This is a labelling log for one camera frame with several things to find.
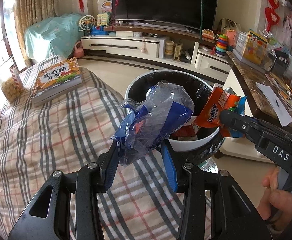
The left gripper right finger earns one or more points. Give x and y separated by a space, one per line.
233 216

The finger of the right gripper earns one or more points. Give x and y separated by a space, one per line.
252 128

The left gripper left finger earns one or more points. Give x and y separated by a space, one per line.
47 215

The orange ovaltine packet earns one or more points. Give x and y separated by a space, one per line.
219 100

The blue clear plastic bag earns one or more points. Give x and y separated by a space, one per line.
167 107

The white trash bin black liner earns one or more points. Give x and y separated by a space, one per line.
206 141

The person's right hand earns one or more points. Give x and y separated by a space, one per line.
279 199

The plaid tablecloth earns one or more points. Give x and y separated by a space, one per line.
68 133

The yellow toy box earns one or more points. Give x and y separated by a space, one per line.
254 48

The white tv cabinet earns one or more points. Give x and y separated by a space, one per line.
151 51

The clear jar of biscuits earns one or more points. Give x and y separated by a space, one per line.
10 83

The orange children's book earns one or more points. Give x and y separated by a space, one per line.
55 81

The black flat television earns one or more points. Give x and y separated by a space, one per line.
195 14

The pink toy kettlebell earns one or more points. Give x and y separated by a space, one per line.
78 50

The teal covered armchair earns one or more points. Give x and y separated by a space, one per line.
52 36

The toy telephone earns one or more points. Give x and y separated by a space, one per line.
103 19

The toy ferris wheel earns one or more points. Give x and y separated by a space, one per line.
86 23

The right beige curtain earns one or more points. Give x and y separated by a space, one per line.
27 13

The rainbow stacking ring toy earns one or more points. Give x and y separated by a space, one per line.
221 45

